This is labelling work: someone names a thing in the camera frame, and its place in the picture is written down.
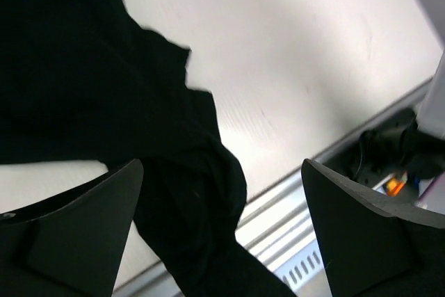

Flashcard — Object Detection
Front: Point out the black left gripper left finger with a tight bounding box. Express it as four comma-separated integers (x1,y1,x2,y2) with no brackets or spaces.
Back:
1,159,143,296

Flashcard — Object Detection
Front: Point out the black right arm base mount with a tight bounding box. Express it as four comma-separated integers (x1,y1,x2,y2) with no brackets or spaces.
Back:
347,107,445,186

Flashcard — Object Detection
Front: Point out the white slotted cable duct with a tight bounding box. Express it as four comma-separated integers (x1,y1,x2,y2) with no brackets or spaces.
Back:
275,240,324,292

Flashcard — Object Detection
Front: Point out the black t shirt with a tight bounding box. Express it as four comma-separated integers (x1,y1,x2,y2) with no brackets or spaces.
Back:
1,0,292,296

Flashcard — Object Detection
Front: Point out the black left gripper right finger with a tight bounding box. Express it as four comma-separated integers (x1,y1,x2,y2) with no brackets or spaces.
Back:
301,159,444,297

